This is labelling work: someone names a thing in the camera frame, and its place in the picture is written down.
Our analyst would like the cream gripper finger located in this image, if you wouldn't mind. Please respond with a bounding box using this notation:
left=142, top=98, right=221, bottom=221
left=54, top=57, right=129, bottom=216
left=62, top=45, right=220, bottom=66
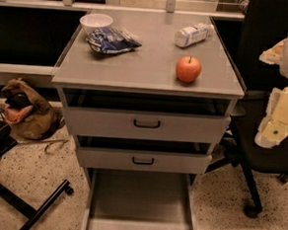
left=258, top=40, right=286, bottom=65
left=254, top=86, right=288, bottom=148

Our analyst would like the red apple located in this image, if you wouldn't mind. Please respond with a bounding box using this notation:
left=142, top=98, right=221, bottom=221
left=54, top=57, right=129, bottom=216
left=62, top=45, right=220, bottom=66
left=176, top=56, right=202, bottom=83

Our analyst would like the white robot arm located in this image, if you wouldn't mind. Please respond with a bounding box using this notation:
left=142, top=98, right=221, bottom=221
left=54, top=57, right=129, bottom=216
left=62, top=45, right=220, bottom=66
left=254, top=37, right=288, bottom=148

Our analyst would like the grey drawer cabinet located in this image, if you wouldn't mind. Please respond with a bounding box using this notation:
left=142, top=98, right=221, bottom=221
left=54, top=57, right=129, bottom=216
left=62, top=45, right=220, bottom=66
left=40, top=4, right=251, bottom=230

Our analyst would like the top grey drawer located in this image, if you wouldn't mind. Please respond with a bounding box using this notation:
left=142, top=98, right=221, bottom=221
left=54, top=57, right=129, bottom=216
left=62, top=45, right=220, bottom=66
left=64, top=107, right=230, bottom=143

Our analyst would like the grey drawer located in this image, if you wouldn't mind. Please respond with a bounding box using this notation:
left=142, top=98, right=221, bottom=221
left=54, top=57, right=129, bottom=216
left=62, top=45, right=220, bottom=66
left=64, top=107, right=230, bottom=143
left=76, top=147, right=211, bottom=174
left=81, top=169, right=194, bottom=230

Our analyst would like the bottom grey drawer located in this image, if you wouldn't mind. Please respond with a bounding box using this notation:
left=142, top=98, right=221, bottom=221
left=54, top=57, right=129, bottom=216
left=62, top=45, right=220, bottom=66
left=81, top=169, right=194, bottom=230

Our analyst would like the middle grey drawer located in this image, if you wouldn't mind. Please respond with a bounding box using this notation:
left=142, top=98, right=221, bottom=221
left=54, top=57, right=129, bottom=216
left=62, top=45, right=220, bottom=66
left=76, top=147, right=211, bottom=174

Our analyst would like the black office chair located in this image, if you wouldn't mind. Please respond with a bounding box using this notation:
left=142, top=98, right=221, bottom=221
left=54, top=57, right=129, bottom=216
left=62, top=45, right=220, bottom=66
left=208, top=0, right=288, bottom=218

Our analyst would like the white plastic bottle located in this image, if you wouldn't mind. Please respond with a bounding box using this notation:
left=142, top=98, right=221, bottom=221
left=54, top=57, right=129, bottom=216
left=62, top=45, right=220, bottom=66
left=174, top=23, right=214, bottom=47

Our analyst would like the blue chip bag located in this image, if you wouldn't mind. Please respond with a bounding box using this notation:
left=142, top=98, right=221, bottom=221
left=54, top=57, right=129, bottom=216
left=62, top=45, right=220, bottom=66
left=86, top=27, right=142, bottom=55

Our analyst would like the white bowl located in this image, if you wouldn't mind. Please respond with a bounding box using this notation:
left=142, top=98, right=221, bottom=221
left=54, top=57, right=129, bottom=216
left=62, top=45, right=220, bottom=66
left=79, top=13, right=113, bottom=34

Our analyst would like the brown bag on floor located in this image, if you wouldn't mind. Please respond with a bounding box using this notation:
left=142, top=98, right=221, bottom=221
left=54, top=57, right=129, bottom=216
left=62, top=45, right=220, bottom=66
left=1, top=78, right=61, bottom=140

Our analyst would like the black stand base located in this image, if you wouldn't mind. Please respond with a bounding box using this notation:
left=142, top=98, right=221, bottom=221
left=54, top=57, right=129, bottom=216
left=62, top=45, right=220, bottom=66
left=0, top=119, right=80, bottom=230

